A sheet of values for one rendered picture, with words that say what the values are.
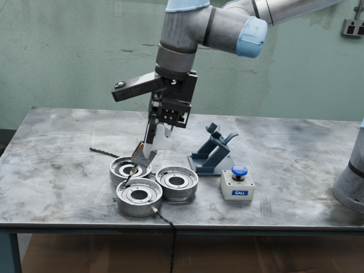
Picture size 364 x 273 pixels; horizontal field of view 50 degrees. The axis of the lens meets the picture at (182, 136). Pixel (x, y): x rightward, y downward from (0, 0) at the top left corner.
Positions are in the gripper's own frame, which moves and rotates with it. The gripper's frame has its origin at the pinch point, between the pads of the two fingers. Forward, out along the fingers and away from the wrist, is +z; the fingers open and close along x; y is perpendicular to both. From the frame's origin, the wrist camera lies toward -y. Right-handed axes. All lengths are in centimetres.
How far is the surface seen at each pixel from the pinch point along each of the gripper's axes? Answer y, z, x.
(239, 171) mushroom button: 23.6, 2.8, 1.5
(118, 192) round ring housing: -4.0, 10.9, -2.5
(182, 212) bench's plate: 11.1, 11.7, -5.5
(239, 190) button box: 24.4, 6.7, -0.5
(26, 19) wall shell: -69, 21, 162
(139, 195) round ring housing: 1.0, 11.9, -1.3
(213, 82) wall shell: 49, 37, 164
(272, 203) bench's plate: 33.6, 8.6, -1.2
